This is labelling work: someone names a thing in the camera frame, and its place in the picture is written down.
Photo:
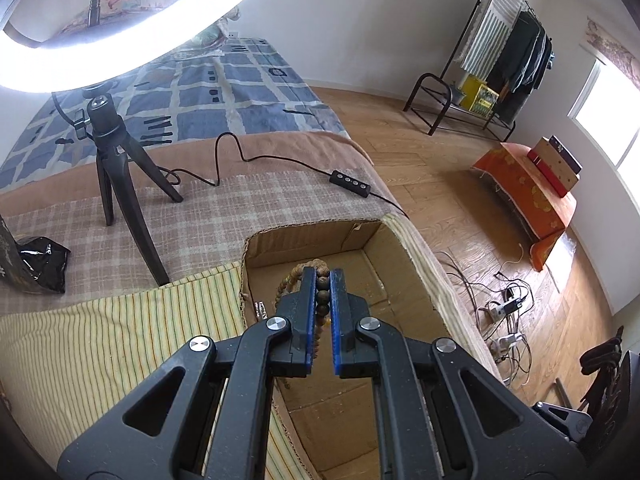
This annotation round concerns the brown plaid blanket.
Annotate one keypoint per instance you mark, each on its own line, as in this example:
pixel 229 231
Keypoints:
pixel 250 200

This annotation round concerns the white power strip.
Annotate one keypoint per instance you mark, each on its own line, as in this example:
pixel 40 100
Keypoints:
pixel 507 344
pixel 500 310

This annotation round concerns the dark hanging clothes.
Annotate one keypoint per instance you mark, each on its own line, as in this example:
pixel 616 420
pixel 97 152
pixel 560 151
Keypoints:
pixel 525 55

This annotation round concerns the floral folded quilt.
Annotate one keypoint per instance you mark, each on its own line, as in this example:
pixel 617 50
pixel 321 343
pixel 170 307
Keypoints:
pixel 135 0

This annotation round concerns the black printed bag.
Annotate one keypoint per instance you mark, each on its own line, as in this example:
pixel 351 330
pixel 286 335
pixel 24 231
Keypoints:
pixel 40 265

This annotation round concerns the striped hanging cloth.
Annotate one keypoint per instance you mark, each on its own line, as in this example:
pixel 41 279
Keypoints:
pixel 492 25

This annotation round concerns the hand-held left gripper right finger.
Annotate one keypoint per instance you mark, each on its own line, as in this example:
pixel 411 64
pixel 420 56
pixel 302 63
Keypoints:
pixel 336 320

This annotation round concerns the black tripod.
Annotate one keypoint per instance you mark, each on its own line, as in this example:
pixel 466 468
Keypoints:
pixel 105 120

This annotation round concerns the black clothes rack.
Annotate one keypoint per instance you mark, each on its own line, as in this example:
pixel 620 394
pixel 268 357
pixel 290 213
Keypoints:
pixel 469 19

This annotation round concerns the orange cloth-covered bench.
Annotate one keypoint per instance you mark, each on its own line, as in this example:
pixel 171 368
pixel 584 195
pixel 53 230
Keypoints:
pixel 525 190

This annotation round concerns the yellow box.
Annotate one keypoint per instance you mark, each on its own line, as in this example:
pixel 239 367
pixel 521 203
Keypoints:
pixel 477 95

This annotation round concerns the wall poster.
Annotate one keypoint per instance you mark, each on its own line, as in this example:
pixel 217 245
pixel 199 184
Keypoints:
pixel 615 50

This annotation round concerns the cardboard box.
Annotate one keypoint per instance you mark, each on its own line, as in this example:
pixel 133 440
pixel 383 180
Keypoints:
pixel 395 280

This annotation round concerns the blue checked bedsheet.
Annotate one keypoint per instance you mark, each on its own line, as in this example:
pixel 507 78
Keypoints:
pixel 210 100

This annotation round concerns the black inline remote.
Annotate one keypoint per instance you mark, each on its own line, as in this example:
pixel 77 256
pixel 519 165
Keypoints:
pixel 350 182

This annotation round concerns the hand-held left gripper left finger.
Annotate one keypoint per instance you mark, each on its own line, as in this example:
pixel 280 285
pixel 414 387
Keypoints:
pixel 309 310

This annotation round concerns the window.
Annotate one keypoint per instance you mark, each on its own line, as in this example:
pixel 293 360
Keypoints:
pixel 615 120

